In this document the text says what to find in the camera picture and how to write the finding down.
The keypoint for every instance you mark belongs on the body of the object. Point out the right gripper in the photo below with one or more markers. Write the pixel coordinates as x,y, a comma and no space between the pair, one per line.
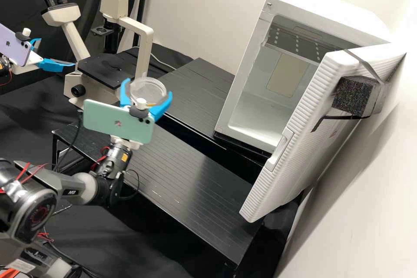
128,144

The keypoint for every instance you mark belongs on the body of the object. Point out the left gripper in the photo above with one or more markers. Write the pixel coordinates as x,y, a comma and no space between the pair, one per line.
29,68

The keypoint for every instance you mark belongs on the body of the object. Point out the petri dish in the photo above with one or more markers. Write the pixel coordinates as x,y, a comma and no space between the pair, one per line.
148,88

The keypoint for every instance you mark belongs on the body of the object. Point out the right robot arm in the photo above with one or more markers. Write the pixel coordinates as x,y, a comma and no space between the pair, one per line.
78,183

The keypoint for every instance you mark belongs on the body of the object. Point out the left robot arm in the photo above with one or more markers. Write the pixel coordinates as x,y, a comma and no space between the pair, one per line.
4,65

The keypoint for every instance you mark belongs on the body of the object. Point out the cream microscope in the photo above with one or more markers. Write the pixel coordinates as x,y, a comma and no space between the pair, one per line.
144,40

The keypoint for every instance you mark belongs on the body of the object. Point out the black platform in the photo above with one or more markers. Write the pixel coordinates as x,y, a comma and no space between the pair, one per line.
182,177
195,95
127,54

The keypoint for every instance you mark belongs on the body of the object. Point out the incubator door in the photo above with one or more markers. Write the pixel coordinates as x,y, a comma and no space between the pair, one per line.
293,160

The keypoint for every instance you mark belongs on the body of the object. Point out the white incubator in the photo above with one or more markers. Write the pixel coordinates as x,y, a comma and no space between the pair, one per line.
293,4

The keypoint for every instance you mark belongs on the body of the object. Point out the left wrist camera phone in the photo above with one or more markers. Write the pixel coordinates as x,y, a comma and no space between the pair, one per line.
13,46

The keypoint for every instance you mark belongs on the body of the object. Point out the wrist camera phone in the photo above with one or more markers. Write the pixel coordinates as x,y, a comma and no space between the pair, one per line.
114,121
13,46

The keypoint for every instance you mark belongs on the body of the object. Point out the right wrist camera phone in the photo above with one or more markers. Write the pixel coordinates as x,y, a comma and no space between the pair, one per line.
114,121

